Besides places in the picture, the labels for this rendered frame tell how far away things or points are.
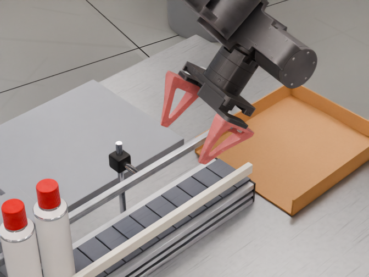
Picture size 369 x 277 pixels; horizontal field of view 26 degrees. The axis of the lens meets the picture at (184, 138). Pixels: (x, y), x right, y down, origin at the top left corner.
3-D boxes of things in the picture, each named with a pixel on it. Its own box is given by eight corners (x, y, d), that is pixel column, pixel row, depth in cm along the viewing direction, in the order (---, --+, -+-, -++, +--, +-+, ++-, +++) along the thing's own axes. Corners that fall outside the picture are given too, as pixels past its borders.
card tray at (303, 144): (292, 216, 148) (294, 200, 146) (194, 152, 163) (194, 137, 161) (386, 147, 165) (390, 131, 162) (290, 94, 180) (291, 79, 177)
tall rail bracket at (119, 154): (137, 232, 145) (133, 162, 135) (111, 211, 149) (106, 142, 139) (150, 223, 147) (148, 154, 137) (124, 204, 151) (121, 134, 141)
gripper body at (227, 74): (221, 108, 104) (252, 60, 102) (178, 71, 110) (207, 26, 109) (250, 121, 109) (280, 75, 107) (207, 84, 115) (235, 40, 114)
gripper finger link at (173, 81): (166, 138, 109) (203, 81, 107) (139, 112, 113) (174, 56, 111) (197, 149, 114) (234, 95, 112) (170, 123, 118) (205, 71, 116)
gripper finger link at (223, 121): (194, 167, 104) (234, 107, 102) (165, 138, 109) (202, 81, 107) (226, 177, 109) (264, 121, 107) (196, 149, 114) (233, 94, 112)
